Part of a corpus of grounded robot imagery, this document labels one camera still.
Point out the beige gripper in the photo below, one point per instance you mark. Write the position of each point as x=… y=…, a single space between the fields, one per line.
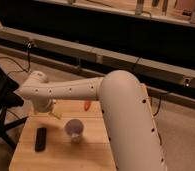
x=53 y=114

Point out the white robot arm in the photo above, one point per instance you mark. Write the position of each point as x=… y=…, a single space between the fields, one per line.
x=129 y=122

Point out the black eraser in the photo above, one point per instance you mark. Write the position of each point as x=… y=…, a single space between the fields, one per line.
x=40 y=142

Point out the white paper cup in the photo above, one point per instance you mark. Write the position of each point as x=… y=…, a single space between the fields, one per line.
x=74 y=129

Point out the black office chair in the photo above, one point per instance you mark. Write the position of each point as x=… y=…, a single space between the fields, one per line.
x=8 y=99

